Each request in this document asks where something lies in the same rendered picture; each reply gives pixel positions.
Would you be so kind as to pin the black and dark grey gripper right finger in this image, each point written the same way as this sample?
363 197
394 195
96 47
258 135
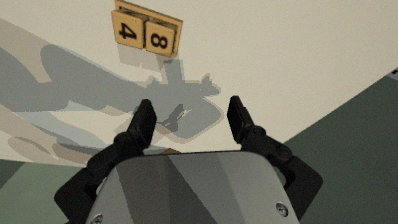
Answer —
302 182

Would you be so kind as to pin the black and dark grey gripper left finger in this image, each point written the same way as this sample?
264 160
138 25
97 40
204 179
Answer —
76 197

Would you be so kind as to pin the dark brown calendar tray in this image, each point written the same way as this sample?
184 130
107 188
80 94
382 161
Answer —
121 4

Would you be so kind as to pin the wooden number cube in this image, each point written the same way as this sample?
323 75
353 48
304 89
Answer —
160 37
129 28

